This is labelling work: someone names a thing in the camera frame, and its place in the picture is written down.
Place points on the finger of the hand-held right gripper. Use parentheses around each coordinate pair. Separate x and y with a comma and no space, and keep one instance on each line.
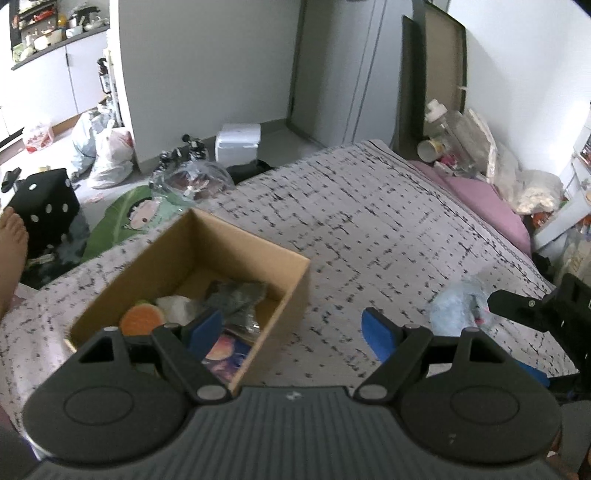
(538,374)
(519,309)

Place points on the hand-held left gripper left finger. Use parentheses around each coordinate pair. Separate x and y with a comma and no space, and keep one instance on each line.
(205,325)

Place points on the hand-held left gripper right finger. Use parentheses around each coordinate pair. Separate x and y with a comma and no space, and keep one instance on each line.
(378,332)

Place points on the white sock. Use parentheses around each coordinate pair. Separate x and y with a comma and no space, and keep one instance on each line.
(178,309)

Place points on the dark grey cloth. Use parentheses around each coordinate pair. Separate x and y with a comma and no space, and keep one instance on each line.
(240,297)

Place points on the light blue fluffy cloth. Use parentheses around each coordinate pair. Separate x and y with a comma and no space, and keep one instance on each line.
(455,307)

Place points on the brown cardboard box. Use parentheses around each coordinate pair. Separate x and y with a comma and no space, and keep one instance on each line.
(277,323)

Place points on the white desk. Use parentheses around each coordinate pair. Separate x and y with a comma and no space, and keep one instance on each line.
(568,207)

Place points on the pink pillow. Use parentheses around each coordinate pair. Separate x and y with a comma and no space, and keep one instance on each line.
(475,198)

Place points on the green cartoon cushion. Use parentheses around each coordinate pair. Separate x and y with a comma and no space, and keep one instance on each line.
(124,217)

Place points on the clear plastic bag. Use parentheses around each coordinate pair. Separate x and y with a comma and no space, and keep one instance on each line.
(194,182)

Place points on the black bag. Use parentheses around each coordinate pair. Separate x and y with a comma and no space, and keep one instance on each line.
(251,170)

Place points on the black tripod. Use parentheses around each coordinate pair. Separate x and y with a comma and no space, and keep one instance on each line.
(182,152)

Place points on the paper cup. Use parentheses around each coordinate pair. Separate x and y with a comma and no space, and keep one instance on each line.
(431,150)

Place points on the white box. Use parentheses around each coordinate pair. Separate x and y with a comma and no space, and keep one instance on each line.
(238,143)

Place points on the black dice cushion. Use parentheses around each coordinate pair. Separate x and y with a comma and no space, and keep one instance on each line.
(46,212)

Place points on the white trash bags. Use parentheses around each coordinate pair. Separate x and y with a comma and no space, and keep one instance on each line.
(108,147)

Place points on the bare foot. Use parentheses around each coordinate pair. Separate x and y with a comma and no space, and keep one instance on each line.
(11,258)

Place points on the clear plastic bottle white cap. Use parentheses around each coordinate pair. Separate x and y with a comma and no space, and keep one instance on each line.
(441,117)

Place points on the leaning brown board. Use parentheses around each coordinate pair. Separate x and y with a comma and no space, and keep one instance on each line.
(436,64)

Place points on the grey door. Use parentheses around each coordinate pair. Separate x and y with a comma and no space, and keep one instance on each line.
(346,69)

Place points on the grey kitchen cabinet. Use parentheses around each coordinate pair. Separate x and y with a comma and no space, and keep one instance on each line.
(46,83)

